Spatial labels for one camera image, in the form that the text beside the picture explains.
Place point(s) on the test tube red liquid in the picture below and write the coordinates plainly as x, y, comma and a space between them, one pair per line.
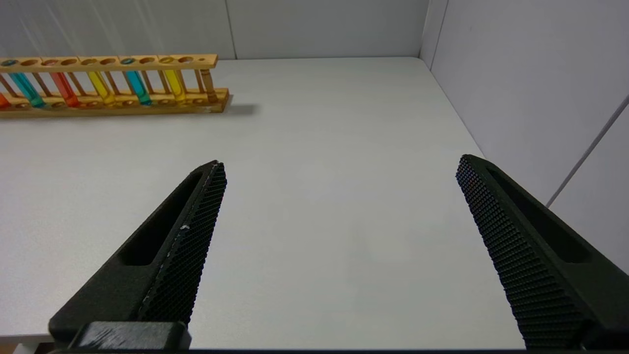
65, 91

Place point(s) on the test tube teal blue liquid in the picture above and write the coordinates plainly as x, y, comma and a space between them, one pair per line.
27, 91
137, 88

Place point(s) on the test tube orange-red liquid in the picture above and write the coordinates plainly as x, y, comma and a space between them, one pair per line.
3, 101

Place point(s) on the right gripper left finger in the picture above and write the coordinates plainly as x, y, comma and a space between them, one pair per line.
162, 255

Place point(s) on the wooden test tube rack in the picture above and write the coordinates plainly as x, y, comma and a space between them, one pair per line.
147, 109

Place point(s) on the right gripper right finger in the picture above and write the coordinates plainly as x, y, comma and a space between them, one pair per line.
530, 255

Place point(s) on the test tube yellow liquid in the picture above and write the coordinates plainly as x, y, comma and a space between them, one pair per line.
102, 88
174, 86

